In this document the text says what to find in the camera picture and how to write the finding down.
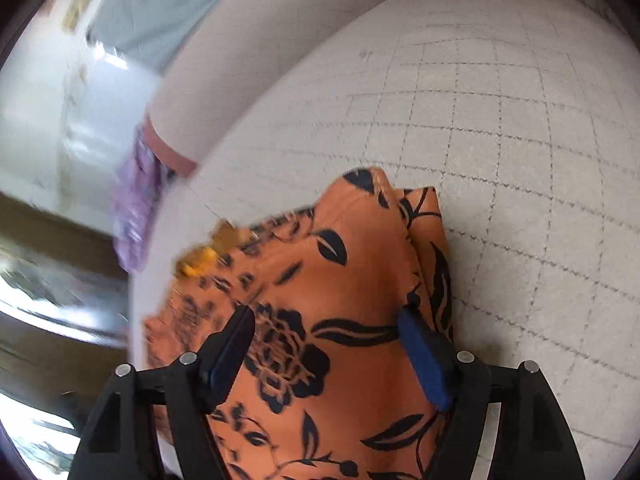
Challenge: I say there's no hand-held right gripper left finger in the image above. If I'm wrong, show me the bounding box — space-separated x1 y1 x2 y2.
74 304 257 480

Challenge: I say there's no grey pillow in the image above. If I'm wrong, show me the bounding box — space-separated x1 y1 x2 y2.
85 0 251 73

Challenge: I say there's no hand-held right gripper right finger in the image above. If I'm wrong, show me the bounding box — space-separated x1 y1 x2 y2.
397 305 586 480

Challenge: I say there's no orange black floral shirt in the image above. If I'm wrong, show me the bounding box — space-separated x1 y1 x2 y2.
142 167 457 480

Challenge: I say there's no purple floral cloth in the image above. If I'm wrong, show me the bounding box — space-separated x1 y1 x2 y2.
110 125 177 275

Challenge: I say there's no wooden stained glass door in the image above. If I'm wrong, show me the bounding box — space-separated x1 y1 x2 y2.
0 192 137 476

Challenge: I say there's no pink bolster with red end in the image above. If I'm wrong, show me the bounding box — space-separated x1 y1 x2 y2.
145 0 419 178

